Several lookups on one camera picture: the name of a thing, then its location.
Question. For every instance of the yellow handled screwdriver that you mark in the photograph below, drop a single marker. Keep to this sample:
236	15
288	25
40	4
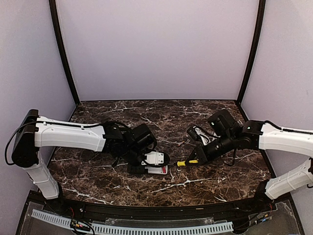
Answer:
187	163

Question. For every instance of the black front rail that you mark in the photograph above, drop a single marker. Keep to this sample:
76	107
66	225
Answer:
237	210

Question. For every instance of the white slotted cable duct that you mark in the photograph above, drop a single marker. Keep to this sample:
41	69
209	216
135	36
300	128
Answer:
136	227

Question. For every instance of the white remote control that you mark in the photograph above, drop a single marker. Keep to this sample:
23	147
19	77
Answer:
155	170

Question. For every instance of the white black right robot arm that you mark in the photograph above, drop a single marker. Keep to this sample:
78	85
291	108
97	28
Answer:
255	135

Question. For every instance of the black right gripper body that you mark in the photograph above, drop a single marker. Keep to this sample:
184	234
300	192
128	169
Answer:
213	153

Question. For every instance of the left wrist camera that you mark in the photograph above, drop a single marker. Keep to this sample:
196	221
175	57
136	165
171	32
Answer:
156	159

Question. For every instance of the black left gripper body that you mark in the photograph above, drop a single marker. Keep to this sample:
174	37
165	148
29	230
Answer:
132	170

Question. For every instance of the black right frame post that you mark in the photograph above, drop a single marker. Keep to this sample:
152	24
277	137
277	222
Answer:
253	50

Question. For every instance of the black frame post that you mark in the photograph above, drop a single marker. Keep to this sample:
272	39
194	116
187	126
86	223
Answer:
253	50
62	50

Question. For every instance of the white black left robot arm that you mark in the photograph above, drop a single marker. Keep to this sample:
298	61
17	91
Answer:
135	146

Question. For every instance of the black left frame post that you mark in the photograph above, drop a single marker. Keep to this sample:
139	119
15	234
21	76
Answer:
62	50

